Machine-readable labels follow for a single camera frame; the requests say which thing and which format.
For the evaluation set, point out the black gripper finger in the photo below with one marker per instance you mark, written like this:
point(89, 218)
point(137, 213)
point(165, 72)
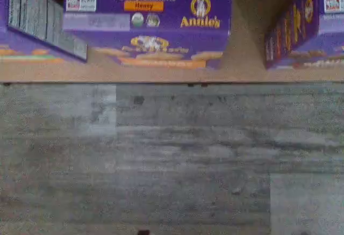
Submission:
point(143, 232)
point(304, 233)

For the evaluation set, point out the purple Annie's chocolate grahams box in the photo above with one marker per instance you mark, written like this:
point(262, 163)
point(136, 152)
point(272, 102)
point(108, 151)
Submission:
point(290, 25)

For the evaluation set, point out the particle board shelf panel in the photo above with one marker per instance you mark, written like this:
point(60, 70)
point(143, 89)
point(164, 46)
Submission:
point(161, 75)

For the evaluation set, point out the purple Annie's honey grahams box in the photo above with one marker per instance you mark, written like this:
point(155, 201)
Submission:
point(147, 17)

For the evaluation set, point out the purple Annie's hidden veggie box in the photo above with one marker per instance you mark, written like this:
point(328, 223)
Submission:
point(32, 11)

